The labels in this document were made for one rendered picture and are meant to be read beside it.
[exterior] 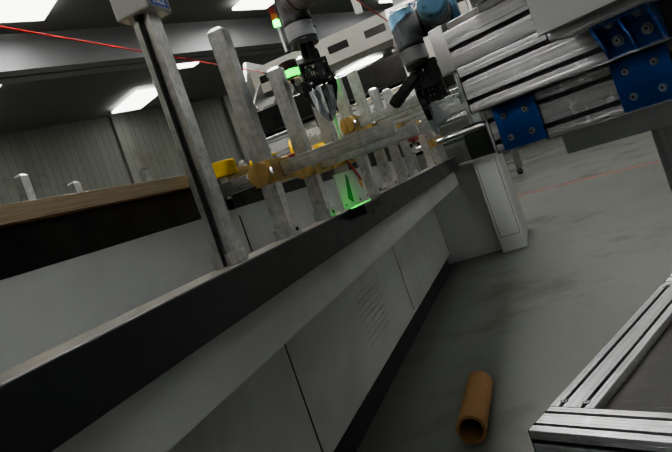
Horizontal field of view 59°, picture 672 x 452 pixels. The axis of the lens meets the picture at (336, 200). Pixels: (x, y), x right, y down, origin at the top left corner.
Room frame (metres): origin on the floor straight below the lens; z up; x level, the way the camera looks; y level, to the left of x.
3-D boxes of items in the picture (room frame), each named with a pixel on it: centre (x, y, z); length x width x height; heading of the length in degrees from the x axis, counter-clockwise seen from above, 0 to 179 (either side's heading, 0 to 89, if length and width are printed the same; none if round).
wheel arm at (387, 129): (1.30, 0.04, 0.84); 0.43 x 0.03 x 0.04; 71
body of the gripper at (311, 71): (1.51, -0.06, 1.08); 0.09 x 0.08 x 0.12; 1
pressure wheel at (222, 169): (1.36, 0.23, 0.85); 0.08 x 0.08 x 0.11
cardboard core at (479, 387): (1.71, -0.19, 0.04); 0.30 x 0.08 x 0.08; 161
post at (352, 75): (2.22, -0.21, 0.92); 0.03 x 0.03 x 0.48; 71
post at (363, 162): (1.99, -0.13, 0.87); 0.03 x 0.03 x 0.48; 71
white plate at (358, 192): (1.72, -0.06, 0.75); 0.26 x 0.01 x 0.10; 161
